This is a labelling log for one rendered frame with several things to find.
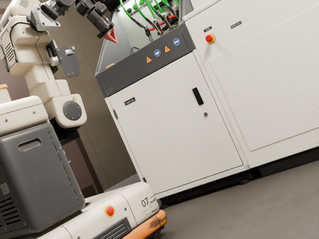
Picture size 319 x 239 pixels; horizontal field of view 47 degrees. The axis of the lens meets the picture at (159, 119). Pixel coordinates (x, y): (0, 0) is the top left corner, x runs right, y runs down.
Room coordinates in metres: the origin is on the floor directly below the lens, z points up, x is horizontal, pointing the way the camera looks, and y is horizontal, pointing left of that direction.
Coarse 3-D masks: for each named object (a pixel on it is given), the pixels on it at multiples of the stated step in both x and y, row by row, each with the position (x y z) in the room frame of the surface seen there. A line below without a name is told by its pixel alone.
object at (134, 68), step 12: (168, 36) 2.08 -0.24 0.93; (180, 36) 2.05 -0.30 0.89; (144, 48) 2.16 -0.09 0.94; (156, 48) 2.13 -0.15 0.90; (180, 48) 2.06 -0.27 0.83; (132, 60) 2.21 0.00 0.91; (144, 60) 2.18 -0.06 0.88; (156, 60) 2.14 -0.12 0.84; (168, 60) 2.11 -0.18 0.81; (108, 72) 2.31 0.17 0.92; (120, 72) 2.27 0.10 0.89; (132, 72) 2.23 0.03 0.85; (144, 72) 2.19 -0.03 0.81; (108, 84) 2.33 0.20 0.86; (120, 84) 2.29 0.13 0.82
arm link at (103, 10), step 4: (84, 0) 1.87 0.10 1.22; (88, 0) 1.89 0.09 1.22; (88, 4) 1.88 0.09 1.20; (92, 4) 1.90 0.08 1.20; (96, 4) 1.95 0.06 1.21; (100, 4) 1.96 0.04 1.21; (88, 8) 1.88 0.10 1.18; (92, 8) 1.95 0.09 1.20; (96, 8) 1.93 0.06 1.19; (100, 8) 1.94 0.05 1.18; (104, 8) 1.96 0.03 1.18; (100, 12) 1.94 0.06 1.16; (104, 12) 1.97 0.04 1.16; (100, 16) 1.96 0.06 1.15
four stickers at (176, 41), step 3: (174, 39) 2.07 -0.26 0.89; (177, 39) 2.06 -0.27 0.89; (174, 42) 2.07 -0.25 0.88; (177, 42) 2.06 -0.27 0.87; (165, 45) 2.10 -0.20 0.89; (168, 45) 2.09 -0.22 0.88; (174, 45) 2.07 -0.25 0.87; (177, 45) 2.06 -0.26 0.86; (165, 48) 2.10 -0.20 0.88; (168, 48) 2.09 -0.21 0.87; (153, 51) 2.14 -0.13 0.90; (156, 51) 2.13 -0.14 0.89; (159, 51) 2.12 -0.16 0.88; (165, 51) 2.11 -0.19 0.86; (168, 51) 2.10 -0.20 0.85; (156, 54) 2.13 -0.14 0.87; (159, 54) 2.12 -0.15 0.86; (144, 57) 2.17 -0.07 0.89; (147, 57) 2.16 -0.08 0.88; (150, 57) 2.16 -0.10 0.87; (147, 60) 2.17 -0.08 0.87; (150, 60) 2.16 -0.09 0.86; (147, 63) 2.17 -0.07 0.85
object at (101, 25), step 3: (99, 18) 1.92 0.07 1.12; (102, 18) 1.93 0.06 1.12; (96, 21) 1.91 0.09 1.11; (99, 21) 1.92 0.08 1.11; (102, 21) 1.92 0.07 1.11; (96, 24) 1.92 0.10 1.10; (99, 24) 1.92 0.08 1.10; (102, 24) 1.92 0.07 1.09; (105, 24) 1.93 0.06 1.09; (108, 24) 1.96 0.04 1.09; (96, 27) 1.93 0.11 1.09; (99, 27) 1.93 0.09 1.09; (102, 27) 1.92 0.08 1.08; (105, 27) 1.93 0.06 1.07; (108, 27) 1.91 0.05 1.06; (99, 30) 1.94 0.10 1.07; (102, 30) 1.93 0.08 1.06; (105, 30) 1.93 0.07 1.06; (99, 33) 1.95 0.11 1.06
